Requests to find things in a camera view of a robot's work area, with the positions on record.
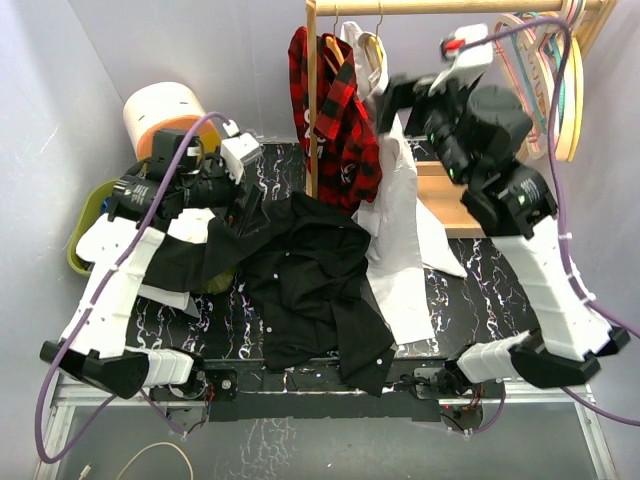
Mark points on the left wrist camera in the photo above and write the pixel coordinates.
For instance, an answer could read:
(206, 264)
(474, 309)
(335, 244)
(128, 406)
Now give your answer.
(237, 150)

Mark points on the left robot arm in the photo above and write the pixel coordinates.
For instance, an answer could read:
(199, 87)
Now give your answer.
(92, 349)

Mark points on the white shirt in basket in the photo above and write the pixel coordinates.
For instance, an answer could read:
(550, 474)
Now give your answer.
(129, 276)

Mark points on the teal plastic hanger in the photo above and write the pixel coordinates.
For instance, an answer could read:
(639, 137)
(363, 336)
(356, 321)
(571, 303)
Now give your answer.
(552, 43)

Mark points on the black button shirt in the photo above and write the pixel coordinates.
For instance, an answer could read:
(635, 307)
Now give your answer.
(304, 265)

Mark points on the green plastic laundry basket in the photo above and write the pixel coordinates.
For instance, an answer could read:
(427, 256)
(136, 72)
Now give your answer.
(91, 233)

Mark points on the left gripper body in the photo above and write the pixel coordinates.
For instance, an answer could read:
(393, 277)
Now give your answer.
(237, 216)

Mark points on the wooden clothes rack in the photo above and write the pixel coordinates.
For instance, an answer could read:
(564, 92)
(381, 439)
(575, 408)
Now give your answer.
(456, 155)

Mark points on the round pastel drawer box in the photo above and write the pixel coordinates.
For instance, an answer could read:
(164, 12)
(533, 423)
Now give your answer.
(158, 106)

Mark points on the red plaid hanging shirt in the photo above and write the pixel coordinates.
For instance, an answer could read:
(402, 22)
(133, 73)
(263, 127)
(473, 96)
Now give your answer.
(349, 171)

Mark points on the blue garment in basket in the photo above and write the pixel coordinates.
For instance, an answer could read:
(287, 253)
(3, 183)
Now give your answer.
(105, 206)

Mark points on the pink plastic hanger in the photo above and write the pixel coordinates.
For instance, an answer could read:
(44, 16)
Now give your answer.
(520, 85)

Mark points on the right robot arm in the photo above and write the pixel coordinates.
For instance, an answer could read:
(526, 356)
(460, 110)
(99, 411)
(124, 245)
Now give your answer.
(475, 132)

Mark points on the white hanging shirt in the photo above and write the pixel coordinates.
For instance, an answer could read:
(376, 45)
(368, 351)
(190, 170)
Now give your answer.
(406, 238)

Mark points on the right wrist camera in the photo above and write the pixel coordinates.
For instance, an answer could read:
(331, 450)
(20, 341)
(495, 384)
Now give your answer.
(465, 64)

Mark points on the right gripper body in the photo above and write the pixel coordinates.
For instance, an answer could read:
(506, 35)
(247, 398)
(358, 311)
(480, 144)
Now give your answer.
(406, 94)

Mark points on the yellow plastic hanger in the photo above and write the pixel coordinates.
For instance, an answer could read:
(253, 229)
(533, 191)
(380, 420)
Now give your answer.
(569, 134)

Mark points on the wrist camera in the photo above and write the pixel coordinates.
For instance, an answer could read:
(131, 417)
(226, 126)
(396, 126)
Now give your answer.
(237, 150)
(465, 64)

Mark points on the aluminium table frame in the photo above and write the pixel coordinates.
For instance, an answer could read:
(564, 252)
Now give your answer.
(301, 425)

